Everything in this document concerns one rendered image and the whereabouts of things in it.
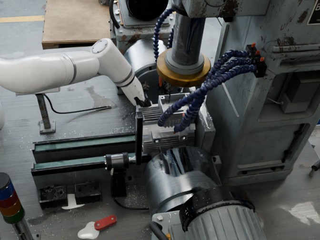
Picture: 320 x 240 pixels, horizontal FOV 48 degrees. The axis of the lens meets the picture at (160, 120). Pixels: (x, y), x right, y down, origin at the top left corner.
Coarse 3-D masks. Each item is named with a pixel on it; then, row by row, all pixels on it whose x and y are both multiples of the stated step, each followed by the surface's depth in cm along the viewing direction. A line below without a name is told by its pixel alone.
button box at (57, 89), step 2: (54, 88) 147; (56, 88) 147; (58, 88) 147; (44, 90) 146; (46, 90) 147; (48, 90) 147; (50, 90) 147; (52, 90) 147; (54, 90) 147; (56, 90) 147; (58, 90) 147; (38, 92) 146; (40, 92) 146; (42, 92) 146; (44, 92) 147; (46, 92) 147; (48, 92) 147; (50, 92) 147; (16, 94) 145; (18, 94) 145; (20, 94) 145; (22, 94) 145; (24, 94) 145; (26, 94) 145; (28, 94) 146
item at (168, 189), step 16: (160, 160) 116; (176, 160) 114; (192, 160) 114; (208, 160) 118; (144, 176) 121; (160, 176) 113; (176, 176) 110; (192, 176) 110; (208, 176) 112; (160, 192) 110; (176, 192) 107; (192, 192) 107; (160, 208) 110; (176, 208) 107
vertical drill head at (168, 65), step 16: (176, 16) 106; (176, 32) 109; (192, 32) 106; (176, 48) 112; (192, 48) 110; (160, 64) 118; (176, 64) 115; (192, 64) 115; (208, 64) 120; (176, 80) 114; (192, 80) 114
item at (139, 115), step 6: (138, 114) 114; (138, 120) 114; (144, 120) 115; (138, 126) 116; (138, 132) 118; (138, 138) 120; (138, 144) 123; (138, 150) 125; (138, 156) 128; (138, 162) 130
